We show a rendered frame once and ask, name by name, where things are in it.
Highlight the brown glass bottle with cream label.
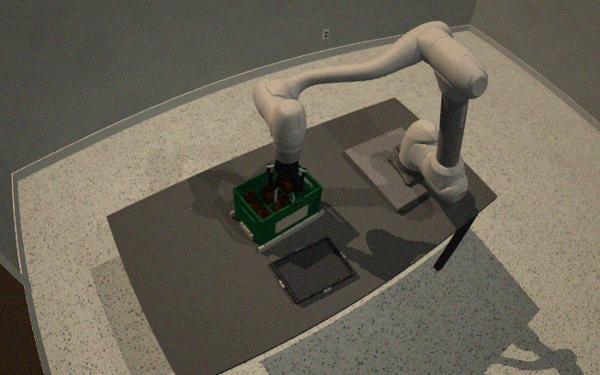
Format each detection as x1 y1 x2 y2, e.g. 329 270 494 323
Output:
257 206 272 220

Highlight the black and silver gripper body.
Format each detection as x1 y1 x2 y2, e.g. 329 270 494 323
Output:
274 159 300 177

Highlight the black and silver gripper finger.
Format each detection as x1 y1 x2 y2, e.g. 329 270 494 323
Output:
288 168 307 203
266 164 284 202

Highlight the green crate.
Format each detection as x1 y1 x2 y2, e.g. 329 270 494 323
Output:
232 171 320 246

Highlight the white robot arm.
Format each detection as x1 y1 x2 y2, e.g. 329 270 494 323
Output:
253 21 488 203

